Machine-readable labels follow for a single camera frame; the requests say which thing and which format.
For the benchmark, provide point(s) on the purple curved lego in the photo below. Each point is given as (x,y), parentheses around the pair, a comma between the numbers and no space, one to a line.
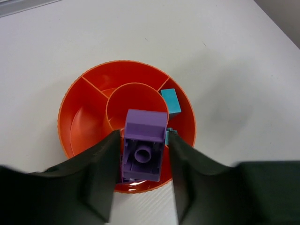
(144,144)

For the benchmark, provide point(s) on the long teal lego brick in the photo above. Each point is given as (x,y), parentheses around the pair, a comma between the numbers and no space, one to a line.
(172,102)

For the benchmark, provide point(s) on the orange round divided container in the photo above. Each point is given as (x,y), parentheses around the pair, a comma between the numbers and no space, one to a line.
(97,103)

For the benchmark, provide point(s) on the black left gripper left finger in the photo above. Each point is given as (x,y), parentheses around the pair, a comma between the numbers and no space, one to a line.
(78,191)

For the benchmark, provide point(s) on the small teal square lego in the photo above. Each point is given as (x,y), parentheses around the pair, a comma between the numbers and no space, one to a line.
(169,129)

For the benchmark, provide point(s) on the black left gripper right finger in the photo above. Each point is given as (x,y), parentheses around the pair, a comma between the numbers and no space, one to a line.
(250,193)

